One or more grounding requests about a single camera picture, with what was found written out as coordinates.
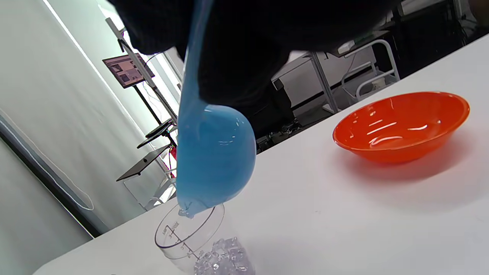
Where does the person's right hand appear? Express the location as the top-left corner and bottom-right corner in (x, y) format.
(107, 0), (402, 108)

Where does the blue plastic scoop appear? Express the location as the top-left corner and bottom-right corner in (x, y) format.
(176, 0), (257, 219)

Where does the clear plastic shaker cup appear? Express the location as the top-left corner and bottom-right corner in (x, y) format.
(154, 202), (256, 275)

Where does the small heap of clear ice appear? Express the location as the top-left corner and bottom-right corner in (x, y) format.
(194, 237), (255, 275)

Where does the black office chair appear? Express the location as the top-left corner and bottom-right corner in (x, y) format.
(244, 80), (306, 153)

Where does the flat monitor on tall stand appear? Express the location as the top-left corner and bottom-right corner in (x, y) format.
(102, 17), (180, 149)

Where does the white cart with dark top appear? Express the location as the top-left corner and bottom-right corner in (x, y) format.
(117, 144), (180, 211)
(329, 31), (401, 102)

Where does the orange plastic bowl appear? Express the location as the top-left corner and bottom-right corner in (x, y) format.
(332, 91), (470, 164)

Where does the white desk frame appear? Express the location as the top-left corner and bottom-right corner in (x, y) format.
(309, 52), (340, 114)

